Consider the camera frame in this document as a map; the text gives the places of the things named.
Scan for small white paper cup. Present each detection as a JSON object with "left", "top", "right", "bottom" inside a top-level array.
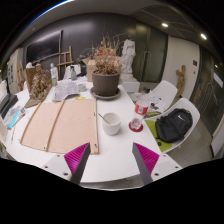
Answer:
[{"left": 77, "top": 83, "right": 88, "bottom": 93}]

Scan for dry plant in grey pot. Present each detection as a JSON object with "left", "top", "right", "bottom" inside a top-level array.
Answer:
[{"left": 79, "top": 33, "right": 129, "bottom": 97}]

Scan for black wall screen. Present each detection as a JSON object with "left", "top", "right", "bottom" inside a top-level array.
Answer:
[{"left": 25, "top": 30, "right": 63, "bottom": 64}]

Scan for small spray bottle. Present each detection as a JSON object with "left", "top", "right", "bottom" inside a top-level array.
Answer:
[{"left": 70, "top": 65, "right": 78, "bottom": 81}]

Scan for light wooden slatted board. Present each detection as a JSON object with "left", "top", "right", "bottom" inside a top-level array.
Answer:
[{"left": 19, "top": 97, "right": 100, "bottom": 155}]

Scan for metal spoon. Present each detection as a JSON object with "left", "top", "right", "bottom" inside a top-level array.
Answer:
[{"left": 97, "top": 113, "right": 109, "bottom": 124}]

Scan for white statue pedestal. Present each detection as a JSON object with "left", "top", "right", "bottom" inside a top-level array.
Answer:
[{"left": 119, "top": 73, "right": 141, "bottom": 94}]

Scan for tall white plaster statue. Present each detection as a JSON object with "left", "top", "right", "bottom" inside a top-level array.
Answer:
[{"left": 119, "top": 39, "right": 137, "bottom": 76}]

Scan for white ceramic cup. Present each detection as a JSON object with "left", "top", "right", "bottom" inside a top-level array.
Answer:
[{"left": 101, "top": 112, "right": 122, "bottom": 136}]

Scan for wooden easel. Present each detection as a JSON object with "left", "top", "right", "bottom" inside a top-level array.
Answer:
[{"left": 57, "top": 45, "right": 75, "bottom": 79}]

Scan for white plastic chair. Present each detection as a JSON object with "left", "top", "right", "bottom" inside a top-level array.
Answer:
[
  {"left": 144, "top": 97, "right": 201, "bottom": 154},
  {"left": 134, "top": 79, "right": 179, "bottom": 118},
  {"left": 63, "top": 64, "right": 82, "bottom": 80}
]

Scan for brown cardboard box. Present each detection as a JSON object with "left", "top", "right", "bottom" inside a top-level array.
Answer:
[{"left": 81, "top": 57, "right": 98, "bottom": 83}]

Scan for white cabinet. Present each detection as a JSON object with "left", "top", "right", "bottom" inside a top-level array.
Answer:
[{"left": 6, "top": 48, "right": 26, "bottom": 96}]

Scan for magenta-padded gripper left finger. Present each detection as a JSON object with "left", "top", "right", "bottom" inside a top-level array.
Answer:
[{"left": 41, "top": 142, "right": 92, "bottom": 185}]

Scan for stack of loose papers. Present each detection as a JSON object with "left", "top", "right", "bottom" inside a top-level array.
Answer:
[{"left": 146, "top": 91, "right": 166, "bottom": 113}]

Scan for teal book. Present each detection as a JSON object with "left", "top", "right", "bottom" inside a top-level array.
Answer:
[{"left": 3, "top": 104, "right": 28, "bottom": 131}]

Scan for black backpack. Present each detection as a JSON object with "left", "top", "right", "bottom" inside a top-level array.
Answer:
[{"left": 154, "top": 107, "right": 194, "bottom": 144}]

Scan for printed paper sheets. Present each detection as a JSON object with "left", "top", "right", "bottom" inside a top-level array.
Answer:
[{"left": 51, "top": 80, "right": 81, "bottom": 102}]

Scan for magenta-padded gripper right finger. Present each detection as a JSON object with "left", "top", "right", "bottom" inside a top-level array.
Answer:
[{"left": 132, "top": 142, "right": 183, "bottom": 186}]

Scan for wooden wall figure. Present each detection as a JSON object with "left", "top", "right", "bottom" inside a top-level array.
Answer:
[{"left": 175, "top": 64, "right": 187, "bottom": 98}]

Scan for black desktop device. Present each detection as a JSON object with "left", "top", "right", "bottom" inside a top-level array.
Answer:
[{"left": 0, "top": 93, "right": 19, "bottom": 114}]

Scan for flat round red coaster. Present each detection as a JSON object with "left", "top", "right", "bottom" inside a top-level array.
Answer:
[{"left": 128, "top": 120, "right": 145, "bottom": 133}]

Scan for clear red-labelled water bottle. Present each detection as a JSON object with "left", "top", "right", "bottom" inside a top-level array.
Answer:
[{"left": 129, "top": 86, "right": 152, "bottom": 132}]

